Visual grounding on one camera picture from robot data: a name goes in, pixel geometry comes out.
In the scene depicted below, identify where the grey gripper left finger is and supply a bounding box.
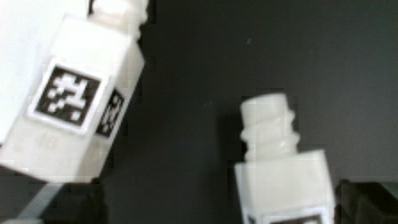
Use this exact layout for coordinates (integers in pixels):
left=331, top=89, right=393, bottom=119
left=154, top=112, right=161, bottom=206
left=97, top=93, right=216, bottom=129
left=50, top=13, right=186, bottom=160
left=11, top=179, right=109, bottom=224

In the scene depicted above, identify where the white leg by marker plate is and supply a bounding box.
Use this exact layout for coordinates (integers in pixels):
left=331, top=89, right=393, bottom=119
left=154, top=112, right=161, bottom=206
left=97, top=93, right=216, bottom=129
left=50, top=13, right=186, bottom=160
left=0, top=0, right=150, bottom=183

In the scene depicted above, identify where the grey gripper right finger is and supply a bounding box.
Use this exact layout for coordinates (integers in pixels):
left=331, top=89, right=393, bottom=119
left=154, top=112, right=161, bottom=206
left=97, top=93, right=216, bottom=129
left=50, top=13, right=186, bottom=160
left=337, top=180, right=398, bottom=224

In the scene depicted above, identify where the white leg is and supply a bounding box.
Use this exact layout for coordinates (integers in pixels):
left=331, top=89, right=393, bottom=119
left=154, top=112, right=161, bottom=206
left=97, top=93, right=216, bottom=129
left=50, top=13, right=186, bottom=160
left=0, top=0, right=150, bottom=183
left=235, top=93, right=335, bottom=224

